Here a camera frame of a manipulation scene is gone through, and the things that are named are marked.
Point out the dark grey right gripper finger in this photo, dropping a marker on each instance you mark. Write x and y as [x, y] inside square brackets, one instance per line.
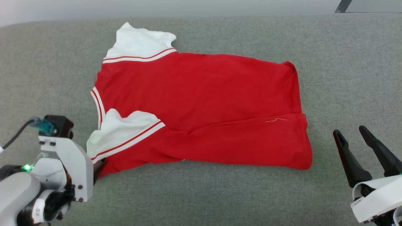
[350, 160]
[383, 153]

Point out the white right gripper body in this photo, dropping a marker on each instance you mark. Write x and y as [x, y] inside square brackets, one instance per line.
[380, 197]

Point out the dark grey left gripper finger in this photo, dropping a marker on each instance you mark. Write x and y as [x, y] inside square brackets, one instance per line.
[100, 171]

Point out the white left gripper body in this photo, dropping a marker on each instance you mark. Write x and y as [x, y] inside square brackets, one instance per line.
[75, 169]

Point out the red and white jersey shirt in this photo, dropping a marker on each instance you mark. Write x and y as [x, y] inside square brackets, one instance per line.
[201, 106]

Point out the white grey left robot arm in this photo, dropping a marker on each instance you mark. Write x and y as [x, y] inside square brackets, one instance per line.
[15, 194]

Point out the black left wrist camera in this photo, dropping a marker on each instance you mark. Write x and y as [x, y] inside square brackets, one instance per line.
[59, 125]

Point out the dark grey metal post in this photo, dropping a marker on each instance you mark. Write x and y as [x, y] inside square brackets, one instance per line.
[343, 6]

